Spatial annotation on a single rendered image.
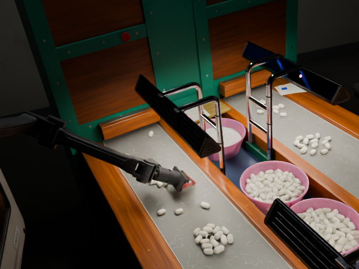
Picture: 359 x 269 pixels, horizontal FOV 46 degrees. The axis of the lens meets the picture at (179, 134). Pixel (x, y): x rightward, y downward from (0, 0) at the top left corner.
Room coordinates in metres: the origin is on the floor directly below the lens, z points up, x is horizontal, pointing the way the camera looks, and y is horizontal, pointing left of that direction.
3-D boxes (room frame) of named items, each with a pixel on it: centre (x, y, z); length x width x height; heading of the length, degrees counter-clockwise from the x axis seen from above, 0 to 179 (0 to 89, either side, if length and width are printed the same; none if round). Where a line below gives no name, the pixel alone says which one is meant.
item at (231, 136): (1.67, -0.18, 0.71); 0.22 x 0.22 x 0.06
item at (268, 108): (1.58, -0.43, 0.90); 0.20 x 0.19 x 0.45; 21
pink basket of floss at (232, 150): (1.67, -0.18, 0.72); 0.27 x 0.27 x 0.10
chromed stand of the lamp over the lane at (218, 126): (1.44, -0.06, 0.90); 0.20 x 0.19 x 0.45; 21
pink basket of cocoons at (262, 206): (1.26, -0.34, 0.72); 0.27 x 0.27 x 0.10
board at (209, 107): (1.88, -0.10, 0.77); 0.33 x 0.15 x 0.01; 111
